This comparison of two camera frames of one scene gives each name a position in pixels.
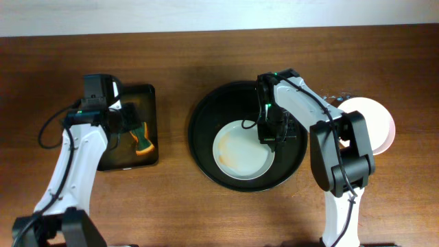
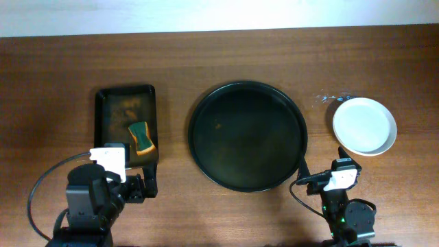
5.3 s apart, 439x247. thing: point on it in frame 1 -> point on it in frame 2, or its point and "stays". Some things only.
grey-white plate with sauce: (238, 153) -> (364, 127)
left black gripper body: (129, 116) -> (136, 189)
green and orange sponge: (144, 145) stays
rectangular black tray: (121, 149) stays
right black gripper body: (274, 136) -> (322, 178)
